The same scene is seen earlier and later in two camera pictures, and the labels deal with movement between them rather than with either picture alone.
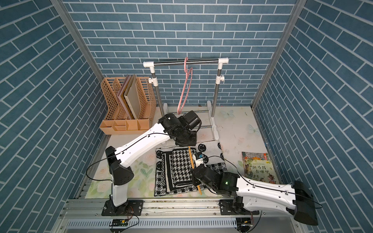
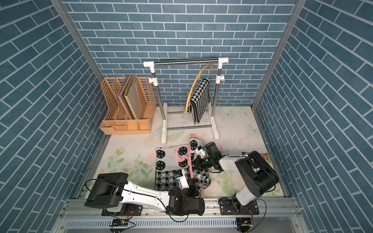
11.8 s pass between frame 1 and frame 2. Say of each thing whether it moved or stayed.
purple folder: stayed
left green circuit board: stayed
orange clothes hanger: moved
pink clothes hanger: moved
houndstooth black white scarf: moved
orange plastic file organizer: stayed
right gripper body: moved
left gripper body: moved
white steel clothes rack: stayed
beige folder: stayed
